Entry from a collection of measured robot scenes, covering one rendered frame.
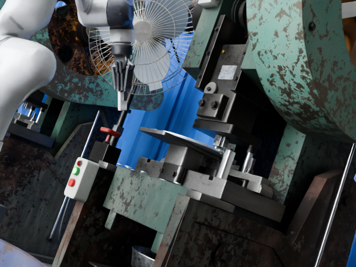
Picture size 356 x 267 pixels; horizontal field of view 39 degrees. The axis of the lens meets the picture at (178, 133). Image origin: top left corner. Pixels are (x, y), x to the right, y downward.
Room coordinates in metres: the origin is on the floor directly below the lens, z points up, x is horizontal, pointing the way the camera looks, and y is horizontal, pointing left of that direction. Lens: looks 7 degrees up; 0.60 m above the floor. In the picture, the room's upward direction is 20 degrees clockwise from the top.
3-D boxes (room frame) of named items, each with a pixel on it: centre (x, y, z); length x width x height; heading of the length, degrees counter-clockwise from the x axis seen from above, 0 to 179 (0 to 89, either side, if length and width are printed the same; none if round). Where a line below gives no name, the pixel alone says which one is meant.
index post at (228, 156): (1.48, -0.17, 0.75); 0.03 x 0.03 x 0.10; 39
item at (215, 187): (1.70, -0.15, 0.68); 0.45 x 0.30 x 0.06; 39
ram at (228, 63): (1.67, -0.12, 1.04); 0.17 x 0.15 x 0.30; 129
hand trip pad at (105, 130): (1.81, 0.23, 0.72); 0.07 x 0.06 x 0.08; 129
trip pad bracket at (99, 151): (1.80, 0.22, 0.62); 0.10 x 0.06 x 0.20; 39
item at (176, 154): (1.59, -0.02, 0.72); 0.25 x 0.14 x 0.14; 129
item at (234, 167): (1.70, -0.15, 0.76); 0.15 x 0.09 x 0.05; 39
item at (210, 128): (1.70, -0.16, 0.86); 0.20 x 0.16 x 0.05; 39
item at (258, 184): (1.57, -0.26, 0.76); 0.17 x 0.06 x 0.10; 39
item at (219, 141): (1.69, -0.15, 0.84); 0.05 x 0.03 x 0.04; 39
